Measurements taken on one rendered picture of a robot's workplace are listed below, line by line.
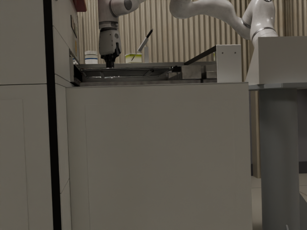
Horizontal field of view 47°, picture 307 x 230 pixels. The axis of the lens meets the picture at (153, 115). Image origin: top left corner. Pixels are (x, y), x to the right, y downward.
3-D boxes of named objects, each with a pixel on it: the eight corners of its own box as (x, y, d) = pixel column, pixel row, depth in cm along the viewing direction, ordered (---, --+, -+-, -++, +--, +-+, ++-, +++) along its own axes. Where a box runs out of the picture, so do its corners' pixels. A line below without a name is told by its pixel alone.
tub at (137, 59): (129, 65, 191) (129, 52, 190) (124, 67, 197) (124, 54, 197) (142, 65, 194) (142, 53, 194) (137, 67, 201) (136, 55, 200)
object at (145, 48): (138, 63, 181) (137, 37, 180) (137, 64, 185) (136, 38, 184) (150, 62, 182) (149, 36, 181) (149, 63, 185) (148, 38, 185)
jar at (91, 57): (84, 68, 195) (84, 50, 195) (85, 69, 202) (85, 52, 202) (97, 67, 196) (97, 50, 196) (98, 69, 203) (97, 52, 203)
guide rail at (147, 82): (80, 90, 143) (79, 82, 143) (80, 90, 145) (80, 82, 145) (200, 86, 149) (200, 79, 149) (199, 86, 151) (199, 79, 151)
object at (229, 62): (217, 83, 128) (216, 44, 128) (185, 90, 183) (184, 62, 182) (242, 82, 129) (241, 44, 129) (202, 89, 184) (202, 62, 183)
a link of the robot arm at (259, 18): (269, 51, 175) (256, 24, 191) (289, 18, 162) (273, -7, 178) (247, 47, 172) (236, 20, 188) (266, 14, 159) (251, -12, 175)
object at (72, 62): (69, 81, 132) (68, 56, 132) (79, 87, 176) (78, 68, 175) (74, 81, 132) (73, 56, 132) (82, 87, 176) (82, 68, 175)
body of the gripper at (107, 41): (123, 27, 151) (124, 54, 151) (107, 31, 158) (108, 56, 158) (109, 25, 145) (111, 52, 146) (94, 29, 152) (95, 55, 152)
